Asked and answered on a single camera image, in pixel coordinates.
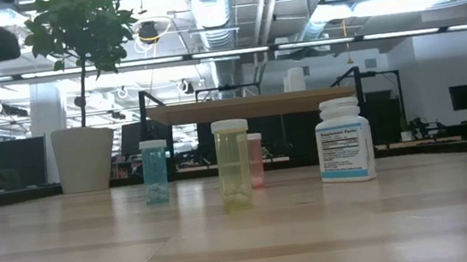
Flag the wooden table background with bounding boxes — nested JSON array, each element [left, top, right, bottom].
[[136, 57, 412, 196]]

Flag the dark office partition screens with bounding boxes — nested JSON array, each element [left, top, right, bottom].
[[0, 135, 52, 194]]

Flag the yellow hanging pull cord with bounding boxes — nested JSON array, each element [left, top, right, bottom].
[[339, 18, 355, 66]]

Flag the pink pill vial white cap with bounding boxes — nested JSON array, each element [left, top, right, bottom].
[[245, 131, 270, 190]]

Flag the blue pill vial white cap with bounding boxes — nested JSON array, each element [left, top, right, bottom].
[[137, 137, 176, 206]]

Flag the white supplement bottle blue label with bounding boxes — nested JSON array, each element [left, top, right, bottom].
[[310, 93, 379, 187]]

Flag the yellow pill vial white cap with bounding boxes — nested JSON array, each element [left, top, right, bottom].
[[209, 117, 260, 213]]

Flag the clear pill vial white cap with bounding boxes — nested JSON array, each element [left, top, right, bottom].
[[281, 65, 307, 94]]

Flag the long linear ceiling light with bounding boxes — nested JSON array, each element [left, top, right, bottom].
[[0, 14, 467, 93]]

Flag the leafy tree in white pot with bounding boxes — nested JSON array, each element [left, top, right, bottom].
[[18, 0, 160, 198]]

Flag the black ceiling cable reel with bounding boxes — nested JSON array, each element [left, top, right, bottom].
[[135, 14, 177, 48]]

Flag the black rear table rail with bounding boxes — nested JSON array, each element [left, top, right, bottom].
[[0, 129, 467, 219]]

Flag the rectangular ceiling light panel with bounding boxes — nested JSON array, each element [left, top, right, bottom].
[[309, 0, 445, 27]]

